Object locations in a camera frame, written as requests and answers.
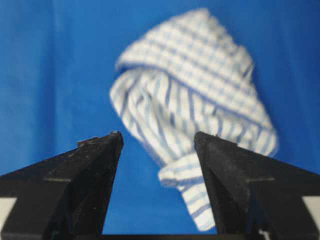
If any blue table cloth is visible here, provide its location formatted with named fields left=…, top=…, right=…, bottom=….
left=0, top=0, right=320, bottom=234

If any white blue striped towel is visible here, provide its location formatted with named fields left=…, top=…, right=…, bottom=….
left=109, top=8, right=278, bottom=231

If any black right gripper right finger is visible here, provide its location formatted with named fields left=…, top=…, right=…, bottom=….
left=194, top=132, right=320, bottom=240

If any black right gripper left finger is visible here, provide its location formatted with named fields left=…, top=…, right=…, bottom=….
left=0, top=131, right=124, bottom=240

